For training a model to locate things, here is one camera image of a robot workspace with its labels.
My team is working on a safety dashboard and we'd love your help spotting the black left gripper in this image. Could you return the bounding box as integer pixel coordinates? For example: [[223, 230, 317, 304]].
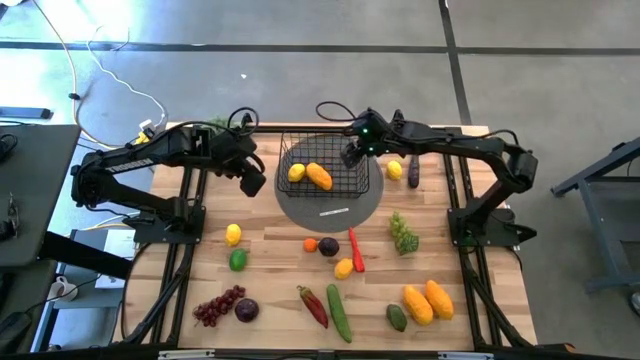
[[212, 130, 268, 198]]

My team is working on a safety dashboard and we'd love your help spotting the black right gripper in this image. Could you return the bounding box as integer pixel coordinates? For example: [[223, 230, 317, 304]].
[[340, 107, 396, 170]]

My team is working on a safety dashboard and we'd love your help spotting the orange-yellow mango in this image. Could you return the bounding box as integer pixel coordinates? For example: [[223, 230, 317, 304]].
[[305, 162, 334, 192], [424, 279, 455, 321], [402, 285, 435, 327]]

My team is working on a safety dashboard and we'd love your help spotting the purple eggplant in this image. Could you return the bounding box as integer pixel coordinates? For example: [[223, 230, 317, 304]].
[[407, 153, 421, 190]]

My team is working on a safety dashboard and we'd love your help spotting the green lime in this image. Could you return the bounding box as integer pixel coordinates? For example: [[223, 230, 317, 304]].
[[228, 248, 249, 273]]

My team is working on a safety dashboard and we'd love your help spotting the green grape bunch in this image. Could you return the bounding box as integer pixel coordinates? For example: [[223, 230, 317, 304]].
[[388, 210, 421, 257]]

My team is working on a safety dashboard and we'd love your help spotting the dark purple round plum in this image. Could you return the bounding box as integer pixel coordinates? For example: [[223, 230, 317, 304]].
[[318, 236, 341, 258]]

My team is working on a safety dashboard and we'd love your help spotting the red grape bunch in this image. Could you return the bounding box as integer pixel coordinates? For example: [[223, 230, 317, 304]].
[[192, 284, 247, 329]]

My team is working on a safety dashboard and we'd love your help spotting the purple onion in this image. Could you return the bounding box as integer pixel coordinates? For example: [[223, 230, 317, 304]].
[[234, 298, 261, 324]]

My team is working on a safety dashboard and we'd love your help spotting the red green-stemmed long pepper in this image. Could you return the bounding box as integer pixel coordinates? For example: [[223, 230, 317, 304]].
[[296, 284, 330, 330]]

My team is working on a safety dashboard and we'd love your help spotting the dark green avocado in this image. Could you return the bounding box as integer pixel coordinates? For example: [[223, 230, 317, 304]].
[[385, 303, 409, 333]]

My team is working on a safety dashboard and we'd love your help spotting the grey round plate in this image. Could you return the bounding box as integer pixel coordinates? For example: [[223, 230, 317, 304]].
[[273, 133, 385, 234]]

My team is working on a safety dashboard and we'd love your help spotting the orange-red chili pepper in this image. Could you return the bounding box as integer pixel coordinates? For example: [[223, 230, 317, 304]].
[[348, 227, 366, 274]]

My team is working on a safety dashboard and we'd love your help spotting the white and yellow power plug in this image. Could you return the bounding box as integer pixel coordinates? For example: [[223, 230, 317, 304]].
[[133, 118, 159, 146]]

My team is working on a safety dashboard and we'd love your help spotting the white paper sheet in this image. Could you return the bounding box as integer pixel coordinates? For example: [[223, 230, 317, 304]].
[[94, 228, 139, 291]]

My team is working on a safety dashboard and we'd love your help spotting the green cucumber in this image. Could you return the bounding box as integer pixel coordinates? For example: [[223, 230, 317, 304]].
[[326, 283, 353, 344]]

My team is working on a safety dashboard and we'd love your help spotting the black desk support beam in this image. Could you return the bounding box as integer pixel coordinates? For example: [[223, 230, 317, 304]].
[[38, 230, 134, 280]]

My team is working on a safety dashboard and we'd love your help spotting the black desk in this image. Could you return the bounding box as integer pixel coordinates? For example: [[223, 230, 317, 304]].
[[0, 123, 82, 269]]

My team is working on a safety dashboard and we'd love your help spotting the white mug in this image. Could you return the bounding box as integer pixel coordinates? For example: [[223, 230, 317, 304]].
[[48, 275, 80, 303]]

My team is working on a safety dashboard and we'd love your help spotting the black flat device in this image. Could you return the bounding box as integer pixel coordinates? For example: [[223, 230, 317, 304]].
[[0, 106, 53, 121]]

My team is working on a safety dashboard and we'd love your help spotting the blue-grey metal stand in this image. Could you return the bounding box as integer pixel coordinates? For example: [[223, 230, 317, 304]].
[[550, 135, 640, 294]]

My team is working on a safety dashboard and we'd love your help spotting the black clamp tool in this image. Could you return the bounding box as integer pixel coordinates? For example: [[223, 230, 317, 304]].
[[0, 192, 22, 241]]

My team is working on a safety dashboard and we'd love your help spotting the black wire basket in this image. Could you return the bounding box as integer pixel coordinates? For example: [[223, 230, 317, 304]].
[[275, 130, 371, 199]]

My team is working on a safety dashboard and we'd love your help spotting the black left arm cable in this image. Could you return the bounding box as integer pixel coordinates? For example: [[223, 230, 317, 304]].
[[227, 106, 261, 139]]

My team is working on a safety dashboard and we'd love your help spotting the white floor cable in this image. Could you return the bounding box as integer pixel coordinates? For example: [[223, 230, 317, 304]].
[[84, 27, 169, 131]]

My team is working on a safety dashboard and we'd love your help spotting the white metal bracket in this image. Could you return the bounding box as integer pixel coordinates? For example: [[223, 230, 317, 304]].
[[158, 349, 217, 360], [438, 351, 495, 360]]

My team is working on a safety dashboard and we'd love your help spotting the yellow floor cable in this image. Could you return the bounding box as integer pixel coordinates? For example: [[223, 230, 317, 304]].
[[30, 0, 151, 151]]

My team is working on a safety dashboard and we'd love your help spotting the black coiled cable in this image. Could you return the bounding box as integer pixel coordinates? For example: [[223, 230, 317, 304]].
[[0, 132, 19, 164]]

